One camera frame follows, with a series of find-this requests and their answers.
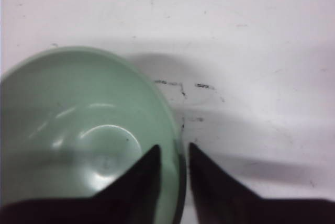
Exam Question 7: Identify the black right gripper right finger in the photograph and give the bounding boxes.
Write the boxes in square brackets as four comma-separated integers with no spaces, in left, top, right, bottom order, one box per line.
[188,143,334,223]

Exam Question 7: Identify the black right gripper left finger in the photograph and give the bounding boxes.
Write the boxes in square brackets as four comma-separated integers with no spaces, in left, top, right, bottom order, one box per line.
[1,145,160,223]

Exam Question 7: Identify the green bowl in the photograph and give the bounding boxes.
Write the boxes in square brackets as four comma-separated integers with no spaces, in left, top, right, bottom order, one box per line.
[1,47,185,223]

